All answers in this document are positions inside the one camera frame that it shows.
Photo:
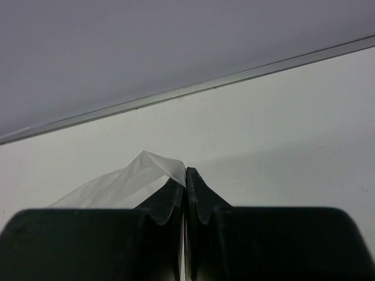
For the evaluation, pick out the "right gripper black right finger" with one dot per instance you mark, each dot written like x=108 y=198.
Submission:
x=224 y=242

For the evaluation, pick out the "aluminium back table rail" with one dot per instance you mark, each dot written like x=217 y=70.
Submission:
x=256 y=72

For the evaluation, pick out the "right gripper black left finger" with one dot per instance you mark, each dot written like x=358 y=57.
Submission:
x=143 y=243

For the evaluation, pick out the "clear plastic bag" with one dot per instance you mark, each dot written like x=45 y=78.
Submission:
x=127 y=187

